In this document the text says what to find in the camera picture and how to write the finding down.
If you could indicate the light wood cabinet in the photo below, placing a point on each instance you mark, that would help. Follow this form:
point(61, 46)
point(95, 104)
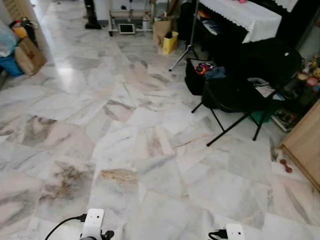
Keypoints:
point(305, 147)

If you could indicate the small red dumbbell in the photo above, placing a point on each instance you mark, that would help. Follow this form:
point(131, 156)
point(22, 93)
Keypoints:
point(286, 166)

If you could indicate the black open bag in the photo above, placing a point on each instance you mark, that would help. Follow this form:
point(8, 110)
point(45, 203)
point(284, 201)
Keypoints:
point(192, 80)

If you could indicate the colourful toy figures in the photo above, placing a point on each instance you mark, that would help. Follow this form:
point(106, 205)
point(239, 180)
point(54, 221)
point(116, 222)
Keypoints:
point(311, 75)

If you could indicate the green bin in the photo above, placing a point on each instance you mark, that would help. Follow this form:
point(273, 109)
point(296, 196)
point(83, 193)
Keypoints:
point(262, 114)

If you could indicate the large brown paper bag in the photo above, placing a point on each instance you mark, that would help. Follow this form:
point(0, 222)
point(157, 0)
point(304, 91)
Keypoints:
point(30, 57)

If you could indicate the yellow bag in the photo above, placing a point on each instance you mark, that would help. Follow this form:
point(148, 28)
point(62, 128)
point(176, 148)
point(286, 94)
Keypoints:
point(170, 44)

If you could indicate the white framed tablet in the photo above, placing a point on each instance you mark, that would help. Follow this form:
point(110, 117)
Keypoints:
point(127, 28)

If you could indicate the small brown paper bag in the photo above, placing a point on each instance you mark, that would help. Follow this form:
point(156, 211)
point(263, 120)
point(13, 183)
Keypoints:
point(160, 30)

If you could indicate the metal tripod stand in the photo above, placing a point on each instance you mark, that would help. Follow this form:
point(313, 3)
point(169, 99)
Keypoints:
point(190, 40)

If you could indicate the black standing appliance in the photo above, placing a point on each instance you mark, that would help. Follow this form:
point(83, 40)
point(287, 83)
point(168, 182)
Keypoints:
point(92, 20)

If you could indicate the pale blue plastic bag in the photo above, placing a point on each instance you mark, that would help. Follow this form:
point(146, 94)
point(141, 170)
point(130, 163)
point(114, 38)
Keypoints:
point(6, 40)

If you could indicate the black and orange bag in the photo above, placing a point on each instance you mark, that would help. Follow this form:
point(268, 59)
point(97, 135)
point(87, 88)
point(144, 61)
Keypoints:
point(27, 30)

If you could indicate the black folding chair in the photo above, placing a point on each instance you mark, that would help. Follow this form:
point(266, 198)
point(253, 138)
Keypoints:
point(270, 62)

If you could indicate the low metal rack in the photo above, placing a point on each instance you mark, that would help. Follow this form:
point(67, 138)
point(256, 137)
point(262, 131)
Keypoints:
point(131, 14)

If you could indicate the table with white cloth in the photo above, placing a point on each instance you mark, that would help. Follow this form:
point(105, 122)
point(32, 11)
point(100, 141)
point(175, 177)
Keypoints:
point(245, 17)

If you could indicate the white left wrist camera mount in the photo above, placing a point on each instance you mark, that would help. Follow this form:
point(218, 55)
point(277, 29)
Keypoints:
point(93, 221)

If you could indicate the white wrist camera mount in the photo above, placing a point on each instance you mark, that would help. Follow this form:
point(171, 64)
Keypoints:
point(93, 221)
point(234, 232)

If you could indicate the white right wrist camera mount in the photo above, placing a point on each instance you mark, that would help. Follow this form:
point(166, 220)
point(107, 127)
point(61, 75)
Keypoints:
point(234, 232)

